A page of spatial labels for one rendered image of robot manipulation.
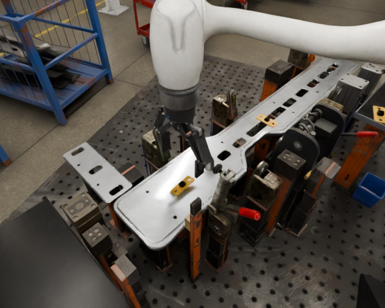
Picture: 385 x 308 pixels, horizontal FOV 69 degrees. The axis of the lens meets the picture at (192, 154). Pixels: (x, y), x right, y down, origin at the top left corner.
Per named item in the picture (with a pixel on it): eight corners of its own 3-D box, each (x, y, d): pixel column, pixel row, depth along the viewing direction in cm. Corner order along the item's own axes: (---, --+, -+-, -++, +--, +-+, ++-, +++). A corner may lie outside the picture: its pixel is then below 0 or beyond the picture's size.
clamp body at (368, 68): (337, 118, 160) (365, 59, 134) (357, 127, 155) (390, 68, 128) (329, 126, 156) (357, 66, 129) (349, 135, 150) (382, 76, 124)
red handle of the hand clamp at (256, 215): (218, 195, 80) (263, 207, 67) (221, 201, 81) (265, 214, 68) (208, 204, 78) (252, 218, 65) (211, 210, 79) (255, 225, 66)
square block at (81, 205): (110, 244, 109) (84, 189, 83) (123, 258, 105) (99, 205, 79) (92, 258, 105) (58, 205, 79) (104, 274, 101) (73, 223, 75)
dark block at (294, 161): (261, 219, 116) (286, 148, 86) (275, 230, 113) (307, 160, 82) (253, 227, 114) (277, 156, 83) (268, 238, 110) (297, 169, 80)
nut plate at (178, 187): (187, 175, 92) (187, 173, 92) (195, 179, 90) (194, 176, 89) (169, 192, 89) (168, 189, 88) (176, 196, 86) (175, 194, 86)
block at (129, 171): (141, 200, 122) (131, 157, 102) (157, 216, 117) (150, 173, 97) (123, 214, 118) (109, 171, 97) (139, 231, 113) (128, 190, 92)
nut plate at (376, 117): (372, 106, 93) (374, 102, 92) (384, 108, 92) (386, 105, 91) (373, 121, 88) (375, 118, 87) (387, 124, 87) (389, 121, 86)
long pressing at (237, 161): (322, 52, 154) (323, 49, 152) (364, 67, 143) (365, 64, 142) (108, 206, 87) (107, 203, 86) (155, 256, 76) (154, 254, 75)
